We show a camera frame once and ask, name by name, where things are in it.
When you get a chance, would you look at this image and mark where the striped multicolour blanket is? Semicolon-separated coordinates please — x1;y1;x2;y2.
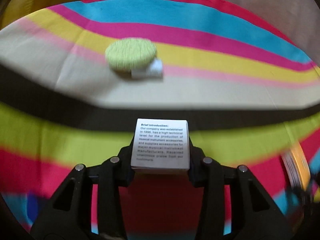
0;0;320;240

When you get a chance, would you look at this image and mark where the lime green round pad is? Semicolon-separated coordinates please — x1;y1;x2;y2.
105;38;158;72

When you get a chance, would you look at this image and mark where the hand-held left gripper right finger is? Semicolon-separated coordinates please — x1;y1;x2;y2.
187;136;292;240

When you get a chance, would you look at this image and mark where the small white box black text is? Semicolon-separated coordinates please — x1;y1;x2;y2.
130;118;190;172

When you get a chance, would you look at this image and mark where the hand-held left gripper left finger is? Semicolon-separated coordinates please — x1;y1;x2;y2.
30;139;134;240

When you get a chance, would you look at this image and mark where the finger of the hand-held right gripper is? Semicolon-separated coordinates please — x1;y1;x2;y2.
286;177;319;204

